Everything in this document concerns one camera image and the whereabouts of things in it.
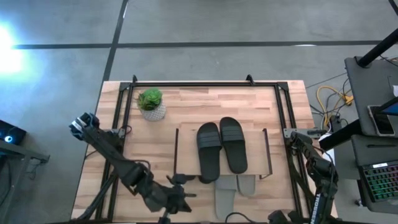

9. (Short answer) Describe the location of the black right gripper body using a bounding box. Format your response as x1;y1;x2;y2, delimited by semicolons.
267;210;312;224

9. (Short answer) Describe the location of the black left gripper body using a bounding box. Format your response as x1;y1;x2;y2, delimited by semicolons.
155;175;187;224

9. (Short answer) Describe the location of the grey slide sandal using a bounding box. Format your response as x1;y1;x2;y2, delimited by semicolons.
236;174;257;197
214;175;239;221

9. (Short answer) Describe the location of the black slide sandal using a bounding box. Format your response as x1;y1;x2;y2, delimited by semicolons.
218;116;249;175
196;121;223;185

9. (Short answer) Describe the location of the wooden shelf with black legs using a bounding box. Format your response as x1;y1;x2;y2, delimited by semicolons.
174;123;274;180

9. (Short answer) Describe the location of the white paper sheet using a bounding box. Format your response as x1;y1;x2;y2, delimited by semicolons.
320;133;336;166

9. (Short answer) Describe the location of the green succulent in white pot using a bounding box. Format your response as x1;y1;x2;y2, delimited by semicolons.
136;88;167;122

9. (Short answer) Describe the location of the black beam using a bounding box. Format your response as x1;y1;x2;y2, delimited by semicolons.
318;119;363;152

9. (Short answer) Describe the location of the laptop with backlit keyboard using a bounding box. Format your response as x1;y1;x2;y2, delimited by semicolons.
359;161;398;203

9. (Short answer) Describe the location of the black power adapter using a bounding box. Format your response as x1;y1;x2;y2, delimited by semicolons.
329;114;343;131

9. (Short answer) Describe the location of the grey side table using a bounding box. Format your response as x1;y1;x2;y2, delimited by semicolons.
350;134;398;215
344;55;398;138

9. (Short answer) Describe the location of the black smartphone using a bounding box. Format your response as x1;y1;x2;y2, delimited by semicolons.
367;105;396;137

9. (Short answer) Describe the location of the blue tablet screen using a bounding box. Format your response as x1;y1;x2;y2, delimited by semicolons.
381;96;398;116

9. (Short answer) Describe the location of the grey metal stand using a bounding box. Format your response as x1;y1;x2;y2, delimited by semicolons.
0;139;50;224

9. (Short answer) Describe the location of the black device with blue light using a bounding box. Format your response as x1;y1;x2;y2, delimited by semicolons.
0;119;27;146

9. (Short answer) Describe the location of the black round pole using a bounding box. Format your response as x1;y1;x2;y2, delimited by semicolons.
356;28;398;68

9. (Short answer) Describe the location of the black looped cable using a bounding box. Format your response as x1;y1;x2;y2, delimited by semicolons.
224;212;254;224

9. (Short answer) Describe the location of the grey metal bracket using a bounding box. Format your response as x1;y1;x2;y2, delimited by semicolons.
283;128;328;139
104;128;126;139

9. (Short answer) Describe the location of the black aluminium table frame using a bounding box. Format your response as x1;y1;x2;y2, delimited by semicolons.
73;80;338;223

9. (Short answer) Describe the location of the yellow cable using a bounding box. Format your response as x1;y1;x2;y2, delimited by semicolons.
316;85;354;126

